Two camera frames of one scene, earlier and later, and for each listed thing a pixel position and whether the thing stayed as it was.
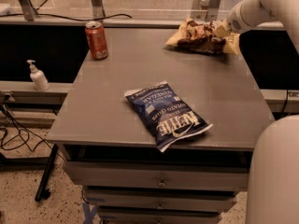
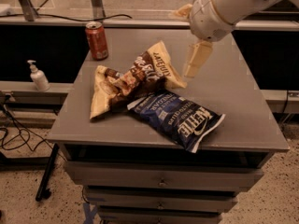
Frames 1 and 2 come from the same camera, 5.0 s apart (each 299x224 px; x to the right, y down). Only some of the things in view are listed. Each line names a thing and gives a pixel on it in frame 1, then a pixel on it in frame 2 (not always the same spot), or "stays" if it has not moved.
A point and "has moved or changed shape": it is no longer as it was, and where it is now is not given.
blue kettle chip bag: x=168 y=120 has moved or changed shape
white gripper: x=235 y=21 to x=204 y=18
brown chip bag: x=198 y=36 to x=149 y=72
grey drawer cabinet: x=111 y=153 stays
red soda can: x=96 y=38 stays
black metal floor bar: x=43 y=193 stays
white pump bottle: x=38 y=77 stays
